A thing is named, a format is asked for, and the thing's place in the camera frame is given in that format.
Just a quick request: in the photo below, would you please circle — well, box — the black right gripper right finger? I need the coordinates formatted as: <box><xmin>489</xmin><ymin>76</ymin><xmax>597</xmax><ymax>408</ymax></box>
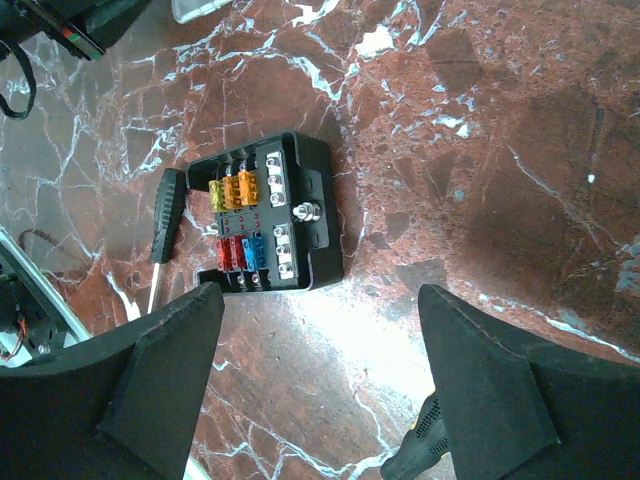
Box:
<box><xmin>418</xmin><ymin>285</ymin><xmax>639</xmax><ymax>479</ymax></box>

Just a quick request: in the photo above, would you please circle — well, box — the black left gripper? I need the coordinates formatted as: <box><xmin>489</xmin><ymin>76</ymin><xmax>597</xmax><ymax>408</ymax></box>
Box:
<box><xmin>1</xmin><ymin>0</ymin><xmax>150</xmax><ymax>60</ymax></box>

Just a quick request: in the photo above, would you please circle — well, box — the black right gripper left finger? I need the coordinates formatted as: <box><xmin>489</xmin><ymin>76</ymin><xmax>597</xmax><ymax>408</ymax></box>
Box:
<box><xmin>1</xmin><ymin>282</ymin><xmax>224</xmax><ymax>479</ymax></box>

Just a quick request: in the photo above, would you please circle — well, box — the clear plastic fuse box lid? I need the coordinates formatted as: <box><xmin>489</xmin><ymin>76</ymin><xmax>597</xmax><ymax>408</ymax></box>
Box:
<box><xmin>171</xmin><ymin>0</ymin><xmax>232</xmax><ymax>24</ymax></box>

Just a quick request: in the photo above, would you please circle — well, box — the red blade fuse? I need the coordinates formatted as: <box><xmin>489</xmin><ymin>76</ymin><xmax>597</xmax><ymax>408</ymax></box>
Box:
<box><xmin>229</xmin><ymin>236</ymin><xmax>247</xmax><ymax>269</ymax></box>

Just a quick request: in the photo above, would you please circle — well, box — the blue blade fuse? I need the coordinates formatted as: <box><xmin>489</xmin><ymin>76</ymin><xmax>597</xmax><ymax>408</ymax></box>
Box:
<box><xmin>242</xmin><ymin>235</ymin><xmax>267</xmax><ymax>272</ymax></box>

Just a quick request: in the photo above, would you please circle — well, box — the orange blade fuse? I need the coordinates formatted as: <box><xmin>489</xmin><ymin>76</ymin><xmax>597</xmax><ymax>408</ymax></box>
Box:
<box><xmin>238</xmin><ymin>170</ymin><xmax>259</xmax><ymax>207</ymax></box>
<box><xmin>222</xmin><ymin>176</ymin><xmax>243</xmax><ymax>210</ymax></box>

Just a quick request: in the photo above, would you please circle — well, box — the black fuse box base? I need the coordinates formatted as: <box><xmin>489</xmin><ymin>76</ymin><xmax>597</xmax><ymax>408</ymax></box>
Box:
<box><xmin>187</xmin><ymin>131</ymin><xmax>344</xmax><ymax>295</ymax></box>

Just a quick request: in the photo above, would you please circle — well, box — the red fuse in box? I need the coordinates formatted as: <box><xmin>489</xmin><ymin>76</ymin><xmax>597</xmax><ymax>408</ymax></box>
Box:
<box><xmin>216</xmin><ymin>238</ymin><xmax>233</xmax><ymax>272</ymax></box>

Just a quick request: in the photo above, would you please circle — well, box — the yellow fuse in box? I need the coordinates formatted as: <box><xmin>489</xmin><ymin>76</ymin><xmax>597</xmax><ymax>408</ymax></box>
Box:
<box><xmin>208</xmin><ymin>180</ymin><xmax>228</xmax><ymax>213</ymax></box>

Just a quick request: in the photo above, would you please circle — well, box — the yellow black handle screwdriver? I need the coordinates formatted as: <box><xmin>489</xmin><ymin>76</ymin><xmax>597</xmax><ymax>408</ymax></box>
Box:
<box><xmin>380</xmin><ymin>393</ymin><xmax>450</xmax><ymax>480</ymax></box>

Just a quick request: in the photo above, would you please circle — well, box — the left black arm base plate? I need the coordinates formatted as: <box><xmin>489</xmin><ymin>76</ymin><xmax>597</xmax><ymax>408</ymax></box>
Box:
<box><xmin>1</xmin><ymin>273</ymin><xmax>67</xmax><ymax>368</ymax></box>

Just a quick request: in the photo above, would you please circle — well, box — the aluminium front rail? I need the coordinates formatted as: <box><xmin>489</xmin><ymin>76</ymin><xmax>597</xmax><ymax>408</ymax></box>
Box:
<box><xmin>1</xmin><ymin>226</ymin><xmax>92</xmax><ymax>343</ymax></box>

